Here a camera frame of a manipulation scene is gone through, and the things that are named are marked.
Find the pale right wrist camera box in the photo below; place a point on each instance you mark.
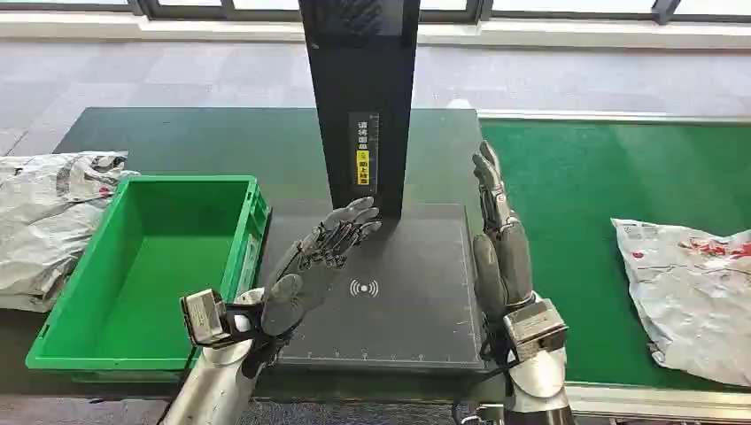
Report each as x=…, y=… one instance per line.
x=534, y=328

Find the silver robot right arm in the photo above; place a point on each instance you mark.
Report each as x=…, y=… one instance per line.
x=540, y=381

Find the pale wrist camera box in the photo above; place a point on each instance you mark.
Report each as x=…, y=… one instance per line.
x=205, y=317
x=534, y=328

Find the grey parcel bag red print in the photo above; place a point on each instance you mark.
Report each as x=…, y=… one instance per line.
x=686, y=293

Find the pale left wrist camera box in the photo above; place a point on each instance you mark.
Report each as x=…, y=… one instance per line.
x=205, y=317

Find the silver conveyor side rail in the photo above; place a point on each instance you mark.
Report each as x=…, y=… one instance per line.
x=586, y=116
x=657, y=402

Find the yellow and black label sticker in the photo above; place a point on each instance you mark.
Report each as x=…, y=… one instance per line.
x=363, y=167

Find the black scanner stand with base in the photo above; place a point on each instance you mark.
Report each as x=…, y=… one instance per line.
x=364, y=76

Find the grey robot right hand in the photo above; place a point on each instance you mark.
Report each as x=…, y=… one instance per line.
x=510, y=258

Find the grey crumpled parcel bag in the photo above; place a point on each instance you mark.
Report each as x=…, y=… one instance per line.
x=41, y=229

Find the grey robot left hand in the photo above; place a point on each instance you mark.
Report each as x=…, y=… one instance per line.
x=305, y=275

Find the green conveyor belt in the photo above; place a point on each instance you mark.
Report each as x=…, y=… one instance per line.
x=586, y=176

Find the green plastic crate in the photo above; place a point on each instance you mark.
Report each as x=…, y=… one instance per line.
x=147, y=270

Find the small white round object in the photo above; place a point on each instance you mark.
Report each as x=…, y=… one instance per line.
x=459, y=104

